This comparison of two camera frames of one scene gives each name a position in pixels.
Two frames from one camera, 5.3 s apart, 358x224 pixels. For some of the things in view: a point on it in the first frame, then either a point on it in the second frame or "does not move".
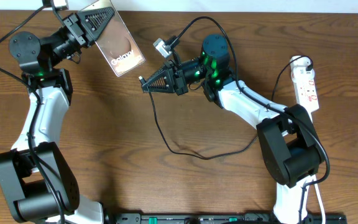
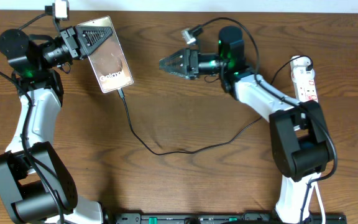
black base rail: (220, 218) does not move
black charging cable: (309, 64) → (216, 145)
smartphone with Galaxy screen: (115, 42) → (109, 61)
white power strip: (305, 87) does not move
